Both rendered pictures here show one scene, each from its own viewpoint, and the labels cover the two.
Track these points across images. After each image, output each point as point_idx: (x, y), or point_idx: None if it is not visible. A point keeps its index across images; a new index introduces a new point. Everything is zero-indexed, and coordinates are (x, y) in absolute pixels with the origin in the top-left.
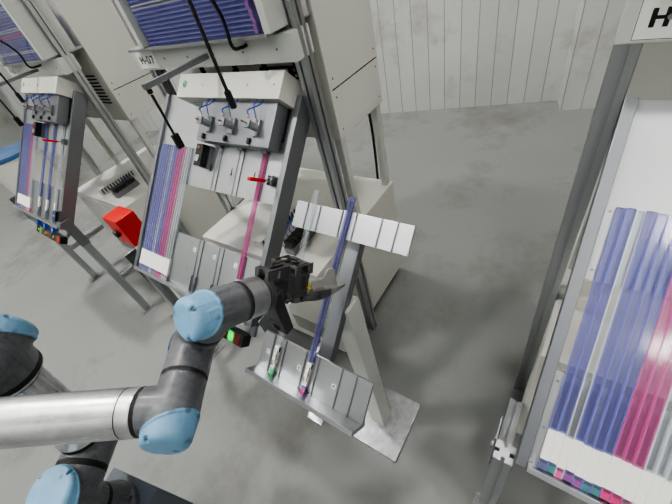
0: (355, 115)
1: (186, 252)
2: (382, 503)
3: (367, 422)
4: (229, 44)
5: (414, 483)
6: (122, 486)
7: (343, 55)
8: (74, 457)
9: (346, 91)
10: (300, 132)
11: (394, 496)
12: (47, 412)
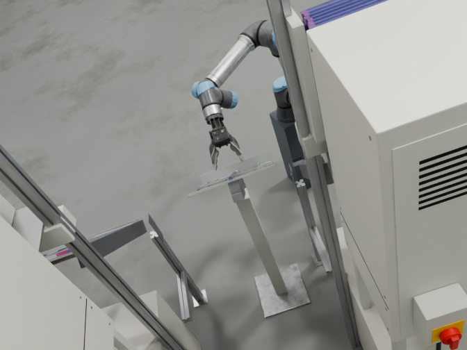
0: (358, 267)
1: None
2: (246, 258)
3: (285, 278)
4: None
5: (238, 278)
6: (290, 114)
7: (351, 222)
8: None
9: (351, 239)
10: None
11: (243, 265)
12: (223, 58)
